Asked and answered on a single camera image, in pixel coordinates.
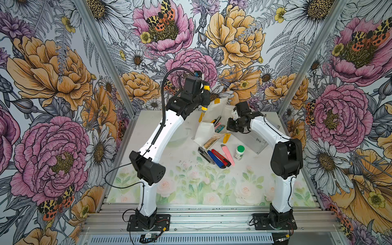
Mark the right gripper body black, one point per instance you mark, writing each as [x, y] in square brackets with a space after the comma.
[236, 125]

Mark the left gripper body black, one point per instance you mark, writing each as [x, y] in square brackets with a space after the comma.
[197, 100]

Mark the black yellow utility knife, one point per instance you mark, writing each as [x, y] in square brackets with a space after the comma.
[205, 98]

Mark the small grey art knife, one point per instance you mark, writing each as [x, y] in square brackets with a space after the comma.
[217, 120]

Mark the teal utility knife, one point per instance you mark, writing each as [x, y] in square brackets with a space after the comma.
[219, 128]

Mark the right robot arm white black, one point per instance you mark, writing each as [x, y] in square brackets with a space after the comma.
[286, 163]

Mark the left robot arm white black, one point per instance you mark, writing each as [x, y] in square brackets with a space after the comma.
[146, 160]

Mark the red utility knife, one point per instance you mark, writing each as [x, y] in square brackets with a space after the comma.
[221, 158]

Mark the blue utility knife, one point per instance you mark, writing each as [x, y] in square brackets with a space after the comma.
[216, 160]

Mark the grey metal utility knife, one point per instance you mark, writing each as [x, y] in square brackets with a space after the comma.
[205, 155]

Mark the silver aluminium case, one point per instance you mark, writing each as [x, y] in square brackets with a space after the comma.
[257, 134]

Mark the white bottle green cap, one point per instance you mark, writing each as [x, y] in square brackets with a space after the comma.
[240, 150]

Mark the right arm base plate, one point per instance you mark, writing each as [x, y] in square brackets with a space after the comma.
[264, 221]

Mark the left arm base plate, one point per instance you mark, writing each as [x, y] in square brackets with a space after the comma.
[140, 223]

